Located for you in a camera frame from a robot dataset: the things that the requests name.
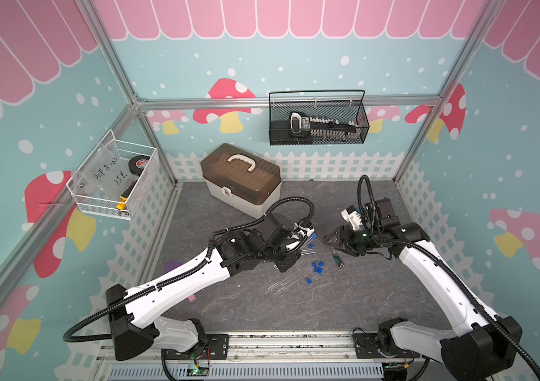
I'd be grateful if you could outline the green handled screwdriver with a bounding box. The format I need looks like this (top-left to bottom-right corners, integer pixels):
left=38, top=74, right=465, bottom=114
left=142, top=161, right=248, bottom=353
left=331, top=247, right=345, bottom=268

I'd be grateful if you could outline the black tape roll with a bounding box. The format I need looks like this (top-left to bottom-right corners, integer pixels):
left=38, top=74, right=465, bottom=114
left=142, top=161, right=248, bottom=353
left=128, top=155, right=150, bottom=176

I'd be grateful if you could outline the test tube blue stopper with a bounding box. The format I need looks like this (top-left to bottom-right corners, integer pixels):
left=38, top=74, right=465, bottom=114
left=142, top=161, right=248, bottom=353
left=300, top=244, right=316, bottom=256
left=268, top=275, right=300, bottom=293

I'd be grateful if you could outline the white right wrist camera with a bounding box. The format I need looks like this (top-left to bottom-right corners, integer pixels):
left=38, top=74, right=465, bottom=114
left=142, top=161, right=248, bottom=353
left=341, top=205, right=363, bottom=231

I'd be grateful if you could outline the white box with brown lid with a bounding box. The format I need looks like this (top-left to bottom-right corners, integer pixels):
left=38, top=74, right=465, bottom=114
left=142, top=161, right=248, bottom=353
left=200, top=144, right=282, bottom=218

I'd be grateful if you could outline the socket set in basket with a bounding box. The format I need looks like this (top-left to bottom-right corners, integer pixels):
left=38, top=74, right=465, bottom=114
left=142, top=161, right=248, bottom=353
left=288, top=112, right=360, bottom=141

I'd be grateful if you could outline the clear and mesh wall bin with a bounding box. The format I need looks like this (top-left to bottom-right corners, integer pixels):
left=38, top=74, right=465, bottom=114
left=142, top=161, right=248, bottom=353
left=66, top=130, right=159, bottom=221

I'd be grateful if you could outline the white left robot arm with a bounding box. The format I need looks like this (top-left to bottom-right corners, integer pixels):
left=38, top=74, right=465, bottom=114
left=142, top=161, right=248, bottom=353
left=63, top=223, right=314, bottom=361

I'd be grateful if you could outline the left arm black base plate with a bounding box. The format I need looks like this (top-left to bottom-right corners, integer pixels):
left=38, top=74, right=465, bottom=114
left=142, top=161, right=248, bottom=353
left=193, top=333, right=230, bottom=361

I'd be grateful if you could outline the aluminium front rail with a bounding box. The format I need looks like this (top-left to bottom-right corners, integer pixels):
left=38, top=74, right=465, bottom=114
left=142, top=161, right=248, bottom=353
left=126, top=329, right=424, bottom=374

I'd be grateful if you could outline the yellow black utility knife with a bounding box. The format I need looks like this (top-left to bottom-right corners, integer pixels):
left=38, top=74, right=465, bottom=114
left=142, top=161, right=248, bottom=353
left=116, top=180, right=137, bottom=211

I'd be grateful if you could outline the black wire wall basket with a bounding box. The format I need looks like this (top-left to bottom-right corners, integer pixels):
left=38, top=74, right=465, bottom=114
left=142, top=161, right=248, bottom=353
left=268, top=90, right=369, bottom=145

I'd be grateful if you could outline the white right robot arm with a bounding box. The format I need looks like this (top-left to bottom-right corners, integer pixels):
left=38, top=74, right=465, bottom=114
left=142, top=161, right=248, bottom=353
left=324, top=223, right=540, bottom=380

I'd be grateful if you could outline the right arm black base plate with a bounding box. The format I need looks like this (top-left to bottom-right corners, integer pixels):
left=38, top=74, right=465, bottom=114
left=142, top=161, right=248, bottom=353
left=352, top=330, right=420, bottom=360

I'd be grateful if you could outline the purple pink toy spatula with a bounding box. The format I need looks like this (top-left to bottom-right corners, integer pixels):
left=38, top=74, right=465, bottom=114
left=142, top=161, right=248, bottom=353
left=165, top=260, right=197, bottom=303

